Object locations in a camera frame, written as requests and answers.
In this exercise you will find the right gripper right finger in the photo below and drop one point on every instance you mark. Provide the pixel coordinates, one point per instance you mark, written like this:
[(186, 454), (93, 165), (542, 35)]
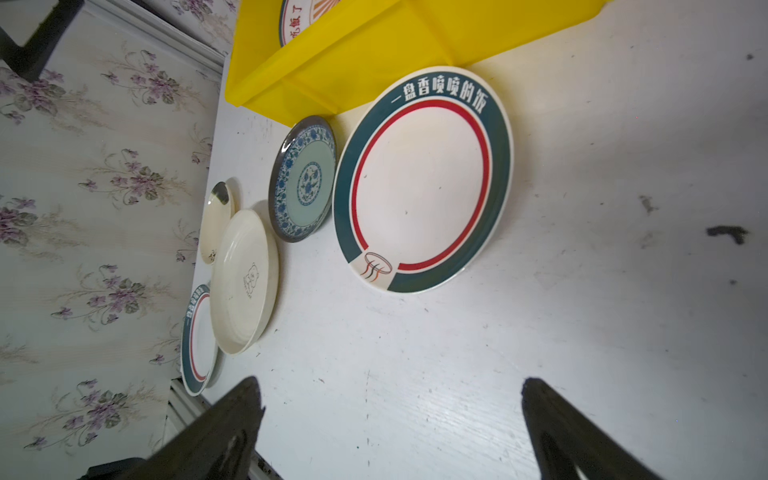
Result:
[(567, 444)]

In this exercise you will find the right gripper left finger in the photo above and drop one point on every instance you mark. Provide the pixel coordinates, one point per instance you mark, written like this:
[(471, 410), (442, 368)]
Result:
[(217, 445)]

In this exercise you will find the plain white large plate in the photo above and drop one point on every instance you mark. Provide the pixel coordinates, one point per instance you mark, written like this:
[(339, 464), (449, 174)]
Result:
[(244, 283)]

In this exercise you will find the small cream plate dark spot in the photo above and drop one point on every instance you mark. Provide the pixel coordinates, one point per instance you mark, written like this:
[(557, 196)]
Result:
[(219, 208)]

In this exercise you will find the small green patterned plate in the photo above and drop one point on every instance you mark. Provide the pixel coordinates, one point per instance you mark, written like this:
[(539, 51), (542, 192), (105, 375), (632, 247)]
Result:
[(302, 180)]

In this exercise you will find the white plate dark green rim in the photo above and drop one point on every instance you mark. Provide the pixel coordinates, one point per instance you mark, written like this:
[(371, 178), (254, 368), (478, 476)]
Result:
[(423, 180)]

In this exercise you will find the white plate orange sunburst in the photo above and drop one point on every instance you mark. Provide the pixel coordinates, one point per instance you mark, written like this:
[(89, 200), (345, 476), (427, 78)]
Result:
[(298, 15)]

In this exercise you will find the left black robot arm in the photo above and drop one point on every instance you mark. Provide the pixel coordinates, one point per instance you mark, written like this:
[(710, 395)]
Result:
[(30, 59)]

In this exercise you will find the yellow plastic bin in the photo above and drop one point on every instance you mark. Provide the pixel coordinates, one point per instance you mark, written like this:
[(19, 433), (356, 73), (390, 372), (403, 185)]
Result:
[(359, 48)]

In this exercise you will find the white plate teal red rim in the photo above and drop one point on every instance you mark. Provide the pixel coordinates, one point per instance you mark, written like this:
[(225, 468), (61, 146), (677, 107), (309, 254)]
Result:
[(199, 349)]

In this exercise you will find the aluminium cage frame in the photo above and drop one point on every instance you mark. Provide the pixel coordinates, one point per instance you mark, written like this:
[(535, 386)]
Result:
[(144, 20)]

